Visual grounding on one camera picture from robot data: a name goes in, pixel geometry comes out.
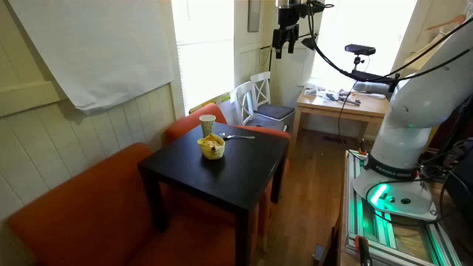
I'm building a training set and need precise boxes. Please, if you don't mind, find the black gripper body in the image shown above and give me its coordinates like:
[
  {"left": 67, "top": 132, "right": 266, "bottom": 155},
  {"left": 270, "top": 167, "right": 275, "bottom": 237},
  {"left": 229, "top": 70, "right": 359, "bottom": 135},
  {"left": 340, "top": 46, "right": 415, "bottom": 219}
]
[{"left": 276, "top": 5, "right": 302, "bottom": 31}]

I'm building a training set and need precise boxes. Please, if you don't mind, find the white wooden chair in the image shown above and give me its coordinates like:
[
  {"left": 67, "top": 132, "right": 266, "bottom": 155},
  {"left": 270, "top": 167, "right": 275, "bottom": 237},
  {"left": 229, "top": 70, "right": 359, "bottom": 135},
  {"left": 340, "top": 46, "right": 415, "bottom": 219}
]
[
  {"left": 229, "top": 80, "right": 288, "bottom": 133},
  {"left": 250, "top": 71, "right": 296, "bottom": 123}
]

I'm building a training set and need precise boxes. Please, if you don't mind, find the small white container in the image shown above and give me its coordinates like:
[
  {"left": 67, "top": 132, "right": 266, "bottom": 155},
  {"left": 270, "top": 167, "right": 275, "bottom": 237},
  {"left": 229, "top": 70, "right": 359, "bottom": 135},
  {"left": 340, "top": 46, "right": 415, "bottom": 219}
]
[{"left": 302, "top": 83, "right": 319, "bottom": 98}]

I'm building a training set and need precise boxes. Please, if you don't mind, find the light wooden side table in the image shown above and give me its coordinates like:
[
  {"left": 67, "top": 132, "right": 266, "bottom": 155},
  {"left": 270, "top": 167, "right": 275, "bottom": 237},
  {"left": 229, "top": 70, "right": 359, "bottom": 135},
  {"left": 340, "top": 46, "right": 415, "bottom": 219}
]
[{"left": 293, "top": 90, "right": 392, "bottom": 145}]

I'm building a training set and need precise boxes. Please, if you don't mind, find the yellow wooden ledge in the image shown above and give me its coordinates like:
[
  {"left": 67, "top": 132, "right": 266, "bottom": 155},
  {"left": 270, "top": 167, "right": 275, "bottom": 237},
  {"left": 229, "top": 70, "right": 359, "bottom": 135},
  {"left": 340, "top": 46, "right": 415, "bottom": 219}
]
[{"left": 188, "top": 92, "right": 232, "bottom": 115}]

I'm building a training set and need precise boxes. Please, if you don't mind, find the grey pouch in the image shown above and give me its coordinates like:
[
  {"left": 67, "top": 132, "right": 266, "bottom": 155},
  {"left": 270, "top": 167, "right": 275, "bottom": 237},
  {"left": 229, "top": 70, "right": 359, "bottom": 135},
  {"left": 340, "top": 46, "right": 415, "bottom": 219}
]
[{"left": 352, "top": 80, "right": 393, "bottom": 98}]

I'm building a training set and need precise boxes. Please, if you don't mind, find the silver metal spoon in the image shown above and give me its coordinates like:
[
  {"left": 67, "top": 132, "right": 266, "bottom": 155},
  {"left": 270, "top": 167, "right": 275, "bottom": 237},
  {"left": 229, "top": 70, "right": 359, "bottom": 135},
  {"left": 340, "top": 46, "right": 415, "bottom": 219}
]
[{"left": 219, "top": 132, "right": 257, "bottom": 143}]

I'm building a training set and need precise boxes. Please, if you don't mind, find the white paper cup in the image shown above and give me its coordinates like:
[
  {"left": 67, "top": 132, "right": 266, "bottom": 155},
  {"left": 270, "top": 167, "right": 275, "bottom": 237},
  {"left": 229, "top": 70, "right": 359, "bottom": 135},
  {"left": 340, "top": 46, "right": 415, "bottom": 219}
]
[{"left": 198, "top": 114, "right": 219, "bottom": 139}]

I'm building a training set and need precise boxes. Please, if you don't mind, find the black square side table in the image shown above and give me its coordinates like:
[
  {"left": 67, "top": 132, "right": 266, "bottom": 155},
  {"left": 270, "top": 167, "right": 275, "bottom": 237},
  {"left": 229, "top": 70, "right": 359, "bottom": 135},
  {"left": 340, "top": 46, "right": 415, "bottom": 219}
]
[{"left": 136, "top": 121, "right": 291, "bottom": 266}]

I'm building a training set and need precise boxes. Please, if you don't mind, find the wooden clothes hanger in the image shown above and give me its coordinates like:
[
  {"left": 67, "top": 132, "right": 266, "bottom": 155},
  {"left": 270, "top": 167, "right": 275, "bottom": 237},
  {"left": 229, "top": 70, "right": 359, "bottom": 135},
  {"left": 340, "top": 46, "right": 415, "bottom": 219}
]
[{"left": 426, "top": 13, "right": 467, "bottom": 39}]

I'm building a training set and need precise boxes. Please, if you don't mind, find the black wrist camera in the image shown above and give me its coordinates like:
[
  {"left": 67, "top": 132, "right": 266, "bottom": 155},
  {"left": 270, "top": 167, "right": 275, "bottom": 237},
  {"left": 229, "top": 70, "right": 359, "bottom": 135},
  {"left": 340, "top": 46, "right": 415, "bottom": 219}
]
[{"left": 294, "top": 0, "right": 336, "bottom": 15}]

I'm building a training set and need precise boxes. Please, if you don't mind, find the grey wall picture frame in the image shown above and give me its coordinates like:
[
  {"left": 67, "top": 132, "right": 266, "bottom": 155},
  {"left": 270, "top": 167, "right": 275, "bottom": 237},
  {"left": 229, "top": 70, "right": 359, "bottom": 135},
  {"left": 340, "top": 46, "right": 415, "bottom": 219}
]
[{"left": 247, "top": 0, "right": 262, "bottom": 34}]

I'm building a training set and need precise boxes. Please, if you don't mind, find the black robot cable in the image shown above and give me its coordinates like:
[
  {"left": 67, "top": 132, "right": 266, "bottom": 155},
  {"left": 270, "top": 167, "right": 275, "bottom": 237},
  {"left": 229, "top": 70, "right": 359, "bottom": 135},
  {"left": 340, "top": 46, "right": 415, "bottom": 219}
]
[
  {"left": 300, "top": 0, "right": 402, "bottom": 83},
  {"left": 389, "top": 16, "right": 473, "bottom": 83}
]

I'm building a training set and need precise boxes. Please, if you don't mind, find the black camera on tripod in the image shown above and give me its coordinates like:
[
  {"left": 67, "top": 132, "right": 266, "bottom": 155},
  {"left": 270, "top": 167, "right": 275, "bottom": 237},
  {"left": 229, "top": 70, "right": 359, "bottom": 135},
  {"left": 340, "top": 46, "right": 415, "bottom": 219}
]
[{"left": 343, "top": 43, "right": 396, "bottom": 86}]

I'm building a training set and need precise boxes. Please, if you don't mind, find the orange-handled tool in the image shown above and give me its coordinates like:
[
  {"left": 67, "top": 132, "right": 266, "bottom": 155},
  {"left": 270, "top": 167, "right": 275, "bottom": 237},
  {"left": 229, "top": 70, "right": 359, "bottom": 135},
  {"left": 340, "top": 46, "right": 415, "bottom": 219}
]
[{"left": 353, "top": 235, "right": 374, "bottom": 266}]

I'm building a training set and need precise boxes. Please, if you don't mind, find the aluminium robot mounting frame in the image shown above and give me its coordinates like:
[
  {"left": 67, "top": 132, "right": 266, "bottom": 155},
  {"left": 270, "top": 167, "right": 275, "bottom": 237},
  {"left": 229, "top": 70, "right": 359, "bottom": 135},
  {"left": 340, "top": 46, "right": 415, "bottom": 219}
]
[{"left": 341, "top": 149, "right": 464, "bottom": 266}]

